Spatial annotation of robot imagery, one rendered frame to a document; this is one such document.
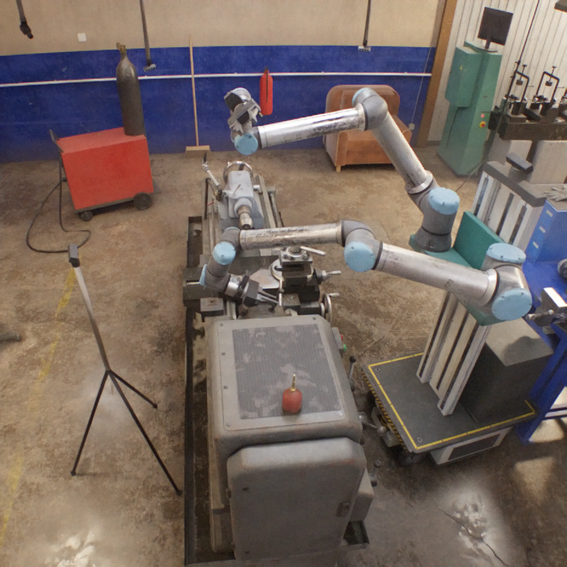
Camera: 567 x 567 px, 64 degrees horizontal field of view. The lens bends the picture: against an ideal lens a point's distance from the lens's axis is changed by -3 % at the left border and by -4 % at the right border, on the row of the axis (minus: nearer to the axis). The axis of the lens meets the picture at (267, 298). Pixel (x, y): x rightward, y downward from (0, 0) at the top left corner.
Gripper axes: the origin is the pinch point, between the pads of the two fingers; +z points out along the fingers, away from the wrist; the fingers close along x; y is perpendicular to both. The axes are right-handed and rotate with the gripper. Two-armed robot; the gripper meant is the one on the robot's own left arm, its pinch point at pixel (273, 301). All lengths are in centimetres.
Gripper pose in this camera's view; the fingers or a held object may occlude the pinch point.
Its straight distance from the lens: 211.5
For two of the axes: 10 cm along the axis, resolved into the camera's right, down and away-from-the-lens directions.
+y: -3.8, 7.2, 5.7
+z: 9.2, 3.5, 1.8
